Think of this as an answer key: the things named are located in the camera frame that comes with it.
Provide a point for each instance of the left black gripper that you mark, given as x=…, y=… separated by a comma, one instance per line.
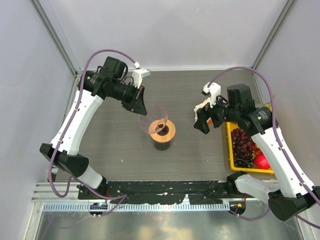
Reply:
x=137, y=104

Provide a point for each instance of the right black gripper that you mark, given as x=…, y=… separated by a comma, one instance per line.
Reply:
x=202, y=114

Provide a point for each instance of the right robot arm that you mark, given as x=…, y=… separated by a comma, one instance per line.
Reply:
x=295, y=192

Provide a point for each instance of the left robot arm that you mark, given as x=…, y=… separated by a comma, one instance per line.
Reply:
x=106, y=82

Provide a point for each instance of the white coffee filter stack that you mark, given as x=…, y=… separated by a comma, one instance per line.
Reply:
x=200, y=106

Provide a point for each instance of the yellow plastic tray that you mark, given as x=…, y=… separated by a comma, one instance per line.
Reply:
x=230, y=126

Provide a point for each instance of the dark red grape bunch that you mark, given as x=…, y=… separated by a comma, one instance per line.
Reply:
x=243, y=149

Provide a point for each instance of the red apple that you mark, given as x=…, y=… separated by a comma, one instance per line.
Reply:
x=261, y=162

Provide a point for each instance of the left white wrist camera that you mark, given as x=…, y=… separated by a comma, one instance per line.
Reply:
x=138, y=74

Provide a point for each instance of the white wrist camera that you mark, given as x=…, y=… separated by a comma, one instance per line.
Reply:
x=138, y=74
x=212, y=91

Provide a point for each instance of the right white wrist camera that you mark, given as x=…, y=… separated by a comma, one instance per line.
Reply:
x=212, y=91

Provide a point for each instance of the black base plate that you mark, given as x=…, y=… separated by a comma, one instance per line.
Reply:
x=169, y=192

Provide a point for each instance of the white slotted cable duct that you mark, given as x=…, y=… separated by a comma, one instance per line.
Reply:
x=94, y=207

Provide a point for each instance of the aluminium frame rail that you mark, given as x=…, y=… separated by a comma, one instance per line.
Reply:
x=76, y=191

